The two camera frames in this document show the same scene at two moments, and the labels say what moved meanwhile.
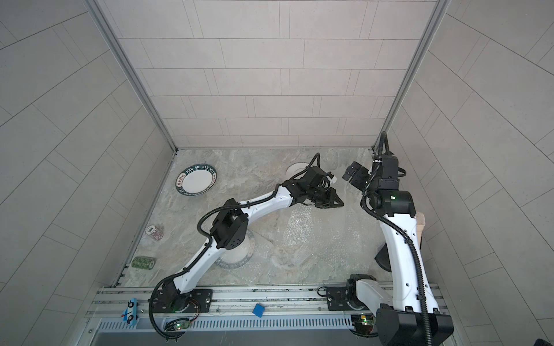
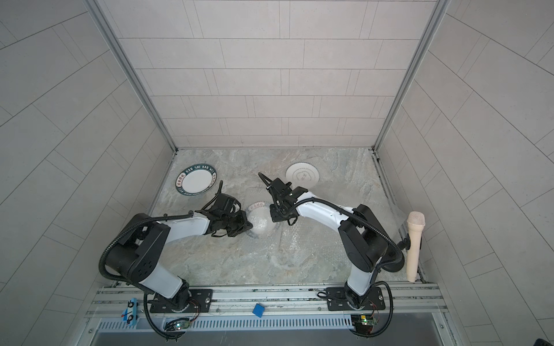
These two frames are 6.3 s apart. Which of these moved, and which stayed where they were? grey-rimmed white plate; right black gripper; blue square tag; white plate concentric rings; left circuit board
Moved: grey-rimmed white plate; right black gripper
Stayed: left circuit board; blue square tag; white plate concentric rings
